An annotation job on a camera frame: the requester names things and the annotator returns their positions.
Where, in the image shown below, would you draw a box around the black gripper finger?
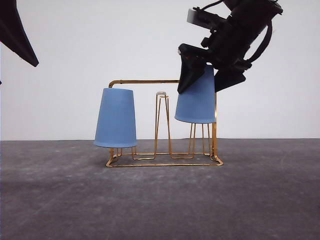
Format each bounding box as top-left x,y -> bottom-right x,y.
0,0 -> 39,67
177,43 -> 209,94
214,69 -> 246,92

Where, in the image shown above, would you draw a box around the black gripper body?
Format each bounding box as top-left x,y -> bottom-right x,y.
201,0 -> 283,70

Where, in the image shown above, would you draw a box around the blue ribbed cup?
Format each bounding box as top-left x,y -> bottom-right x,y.
94,87 -> 137,148
175,64 -> 216,123

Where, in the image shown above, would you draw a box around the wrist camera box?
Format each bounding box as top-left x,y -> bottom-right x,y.
187,6 -> 222,31

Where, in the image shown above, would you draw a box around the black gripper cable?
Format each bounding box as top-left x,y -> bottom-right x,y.
245,20 -> 273,63

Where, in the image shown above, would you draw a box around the gold wire cup rack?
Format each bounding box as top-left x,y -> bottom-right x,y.
106,79 -> 223,168

